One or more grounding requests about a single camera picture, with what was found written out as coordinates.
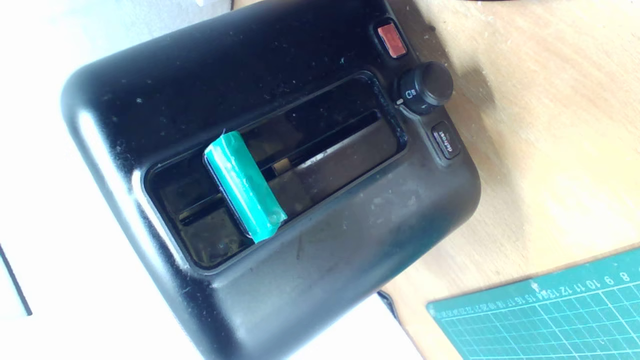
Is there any green cutting mat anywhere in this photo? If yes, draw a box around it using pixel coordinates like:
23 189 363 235
426 246 640 360

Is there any green taped toaster lever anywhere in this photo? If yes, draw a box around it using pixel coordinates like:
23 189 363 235
202 131 288 244

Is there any black defrost toaster button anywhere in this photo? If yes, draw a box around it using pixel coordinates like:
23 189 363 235
431 121 462 161

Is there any black toaster dial knob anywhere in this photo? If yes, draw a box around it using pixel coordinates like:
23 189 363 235
397 61 455 117

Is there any black two-slot toaster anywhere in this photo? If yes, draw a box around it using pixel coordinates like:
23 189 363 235
60 0 483 360

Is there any red toaster button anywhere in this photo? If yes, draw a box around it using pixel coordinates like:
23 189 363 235
374 19 408 60

